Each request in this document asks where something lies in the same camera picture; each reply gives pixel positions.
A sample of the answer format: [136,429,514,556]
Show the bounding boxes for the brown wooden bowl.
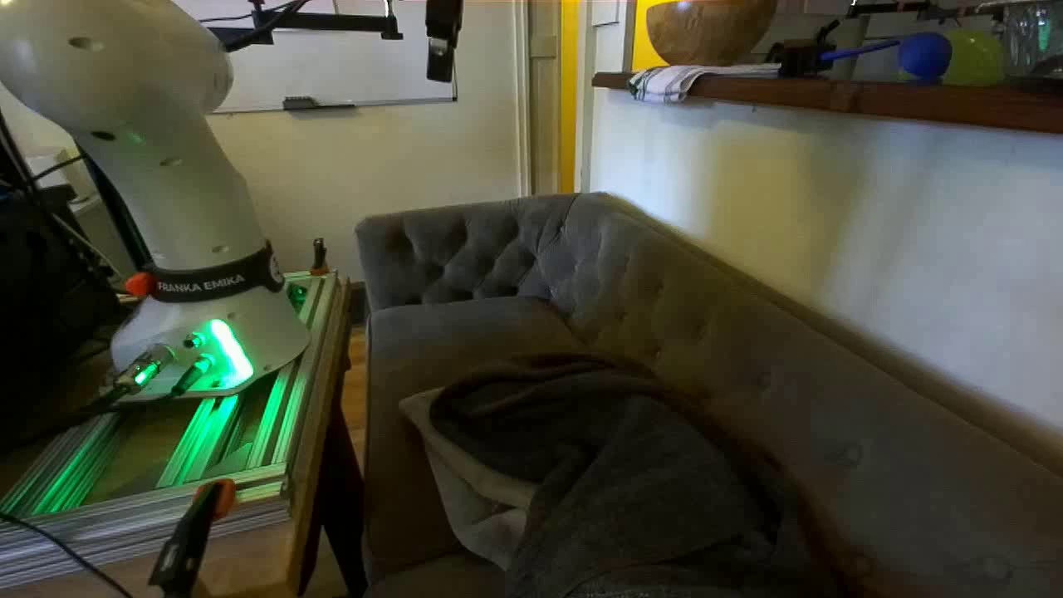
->
[643,0,781,66]

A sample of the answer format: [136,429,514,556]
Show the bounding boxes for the aluminum robot base frame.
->
[0,268,346,591]

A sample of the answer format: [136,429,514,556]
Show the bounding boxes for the green plastic dish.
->
[939,27,1011,90]

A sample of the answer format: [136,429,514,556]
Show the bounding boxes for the white striped towel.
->
[627,64,784,105]

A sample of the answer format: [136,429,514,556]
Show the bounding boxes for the black orange clamp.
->
[146,476,238,598]

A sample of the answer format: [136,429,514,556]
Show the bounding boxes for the white whiteboard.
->
[175,0,461,115]

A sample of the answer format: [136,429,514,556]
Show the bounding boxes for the black stereo camera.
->
[424,0,465,82]

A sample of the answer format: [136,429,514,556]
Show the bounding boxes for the white folded cloth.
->
[395,384,543,574]

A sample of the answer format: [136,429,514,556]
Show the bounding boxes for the blue plastic ladle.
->
[818,31,957,82]

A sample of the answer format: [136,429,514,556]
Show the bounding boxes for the dark gray blanket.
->
[430,355,838,598]

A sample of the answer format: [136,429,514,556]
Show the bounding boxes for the clear glass jar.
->
[1008,0,1063,78]

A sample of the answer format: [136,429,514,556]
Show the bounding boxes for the thin black floor cable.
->
[0,509,136,598]

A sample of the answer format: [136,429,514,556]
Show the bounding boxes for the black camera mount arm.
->
[208,0,406,53]

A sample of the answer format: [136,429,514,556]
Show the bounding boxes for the brown wooden shelf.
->
[592,69,1063,139]

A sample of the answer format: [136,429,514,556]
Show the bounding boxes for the black equipment box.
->
[0,179,119,446]

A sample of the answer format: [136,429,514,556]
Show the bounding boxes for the gray tufted sofa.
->
[354,193,1063,598]

